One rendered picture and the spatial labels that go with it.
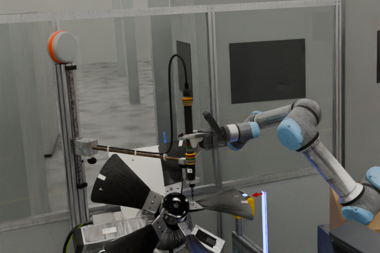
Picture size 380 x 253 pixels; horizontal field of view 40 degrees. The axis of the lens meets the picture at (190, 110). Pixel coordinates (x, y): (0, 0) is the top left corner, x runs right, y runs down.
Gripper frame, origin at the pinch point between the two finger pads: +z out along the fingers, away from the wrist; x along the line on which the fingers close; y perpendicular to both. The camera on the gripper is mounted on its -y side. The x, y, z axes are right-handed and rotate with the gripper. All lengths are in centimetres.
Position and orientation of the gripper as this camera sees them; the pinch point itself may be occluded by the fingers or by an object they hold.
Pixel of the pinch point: (182, 135)
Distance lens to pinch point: 221.7
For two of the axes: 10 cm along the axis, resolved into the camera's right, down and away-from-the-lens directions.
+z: -9.3, 1.1, -3.5
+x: -3.6, -1.6, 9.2
